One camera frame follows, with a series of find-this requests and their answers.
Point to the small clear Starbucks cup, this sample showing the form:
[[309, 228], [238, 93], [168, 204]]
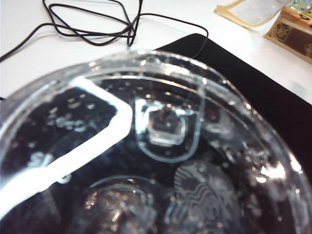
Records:
[[156, 151]]

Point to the clear plastic zip pouch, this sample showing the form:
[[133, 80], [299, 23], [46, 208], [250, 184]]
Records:
[[253, 12]]

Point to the printed wooden box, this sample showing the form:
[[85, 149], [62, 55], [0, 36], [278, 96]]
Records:
[[290, 34]]

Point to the black mouse pad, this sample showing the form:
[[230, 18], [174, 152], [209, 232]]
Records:
[[270, 80]]

